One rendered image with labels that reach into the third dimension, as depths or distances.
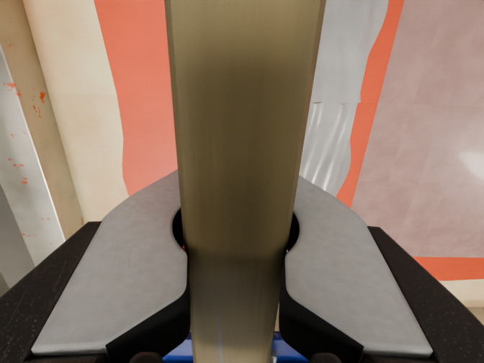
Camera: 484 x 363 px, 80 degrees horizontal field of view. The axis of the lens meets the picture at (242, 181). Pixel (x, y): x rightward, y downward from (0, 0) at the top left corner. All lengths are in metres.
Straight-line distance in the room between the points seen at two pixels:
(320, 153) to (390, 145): 0.07
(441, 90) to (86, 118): 0.30
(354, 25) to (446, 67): 0.09
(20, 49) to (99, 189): 0.13
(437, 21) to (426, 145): 0.10
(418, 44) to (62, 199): 0.32
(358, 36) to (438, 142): 0.13
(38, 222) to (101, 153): 0.08
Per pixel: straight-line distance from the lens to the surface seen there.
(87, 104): 0.28
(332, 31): 0.25
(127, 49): 0.26
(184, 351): 0.39
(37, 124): 0.28
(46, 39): 0.28
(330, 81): 0.25
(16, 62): 0.27
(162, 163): 0.28
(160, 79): 0.25
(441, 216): 0.37
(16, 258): 2.03
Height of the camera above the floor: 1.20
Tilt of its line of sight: 61 degrees down
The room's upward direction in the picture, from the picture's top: 178 degrees clockwise
